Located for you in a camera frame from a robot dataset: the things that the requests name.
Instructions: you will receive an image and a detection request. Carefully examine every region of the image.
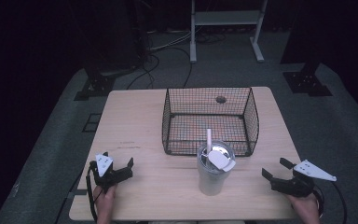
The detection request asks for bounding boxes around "black stand base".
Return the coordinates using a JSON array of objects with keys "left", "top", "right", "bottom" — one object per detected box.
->
[
  {"left": 281, "top": 60, "right": 334, "bottom": 98},
  {"left": 73, "top": 59, "right": 117, "bottom": 102}
]

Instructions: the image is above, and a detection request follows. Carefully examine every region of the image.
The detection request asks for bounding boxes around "person's right hand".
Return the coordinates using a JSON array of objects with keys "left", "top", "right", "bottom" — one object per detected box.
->
[{"left": 286, "top": 192, "right": 322, "bottom": 224}]

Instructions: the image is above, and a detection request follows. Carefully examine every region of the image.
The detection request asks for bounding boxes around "white straw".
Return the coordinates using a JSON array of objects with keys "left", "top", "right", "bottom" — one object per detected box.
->
[{"left": 206, "top": 128, "right": 213, "bottom": 154}]

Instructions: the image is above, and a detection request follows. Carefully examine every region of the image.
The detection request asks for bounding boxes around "person's left hand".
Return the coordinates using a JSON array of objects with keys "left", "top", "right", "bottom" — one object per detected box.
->
[{"left": 93, "top": 183, "right": 117, "bottom": 217}]

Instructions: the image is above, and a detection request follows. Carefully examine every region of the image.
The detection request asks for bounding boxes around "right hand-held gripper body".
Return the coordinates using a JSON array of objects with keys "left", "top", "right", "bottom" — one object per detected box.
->
[{"left": 269, "top": 159, "right": 337, "bottom": 199}]

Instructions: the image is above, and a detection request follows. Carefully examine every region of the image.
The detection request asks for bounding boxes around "clear tumbler with white lid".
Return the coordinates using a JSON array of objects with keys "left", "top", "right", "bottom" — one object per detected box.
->
[{"left": 196, "top": 140, "right": 237, "bottom": 197}]

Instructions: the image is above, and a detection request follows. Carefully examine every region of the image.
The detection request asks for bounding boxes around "white metal desk frame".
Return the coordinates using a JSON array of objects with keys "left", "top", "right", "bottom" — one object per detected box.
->
[{"left": 189, "top": 0, "right": 269, "bottom": 64}]

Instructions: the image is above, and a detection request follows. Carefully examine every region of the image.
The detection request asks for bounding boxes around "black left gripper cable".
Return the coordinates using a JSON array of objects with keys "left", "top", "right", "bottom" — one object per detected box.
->
[{"left": 85, "top": 163, "right": 100, "bottom": 224}]

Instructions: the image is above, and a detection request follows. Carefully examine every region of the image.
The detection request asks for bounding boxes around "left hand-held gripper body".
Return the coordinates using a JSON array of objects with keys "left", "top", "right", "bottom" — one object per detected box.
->
[{"left": 89, "top": 152, "right": 134, "bottom": 193}]

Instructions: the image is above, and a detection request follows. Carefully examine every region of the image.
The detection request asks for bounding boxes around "black floor cable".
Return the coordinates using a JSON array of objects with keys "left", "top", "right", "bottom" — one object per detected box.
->
[{"left": 125, "top": 46, "right": 194, "bottom": 91}]

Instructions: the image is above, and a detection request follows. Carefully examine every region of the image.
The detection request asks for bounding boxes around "white floor cable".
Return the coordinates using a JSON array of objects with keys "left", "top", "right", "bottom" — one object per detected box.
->
[{"left": 148, "top": 30, "right": 194, "bottom": 52}]

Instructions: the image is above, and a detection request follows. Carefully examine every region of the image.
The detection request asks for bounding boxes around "black wire mesh basket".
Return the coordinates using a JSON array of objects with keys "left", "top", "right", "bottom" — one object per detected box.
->
[{"left": 161, "top": 86, "right": 261, "bottom": 158}]

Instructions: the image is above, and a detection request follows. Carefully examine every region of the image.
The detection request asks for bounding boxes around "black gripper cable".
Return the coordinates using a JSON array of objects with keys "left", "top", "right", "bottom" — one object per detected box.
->
[
  {"left": 312, "top": 181, "right": 349, "bottom": 224},
  {"left": 85, "top": 163, "right": 100, "bottom": 224}
]

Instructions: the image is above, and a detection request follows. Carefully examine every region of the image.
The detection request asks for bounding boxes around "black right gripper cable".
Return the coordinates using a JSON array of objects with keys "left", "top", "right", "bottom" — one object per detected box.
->
[{"left": 312, "top": 181, "right": 349, "bottom": 224}]

